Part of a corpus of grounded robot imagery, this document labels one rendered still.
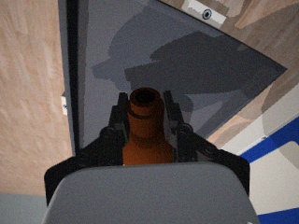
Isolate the blue plastic crate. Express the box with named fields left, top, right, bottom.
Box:
left=239, top=117, right=299, bottom=224

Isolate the brown glass bottle with cream label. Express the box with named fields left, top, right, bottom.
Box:
left=122, top=88, right=173, bottom=165

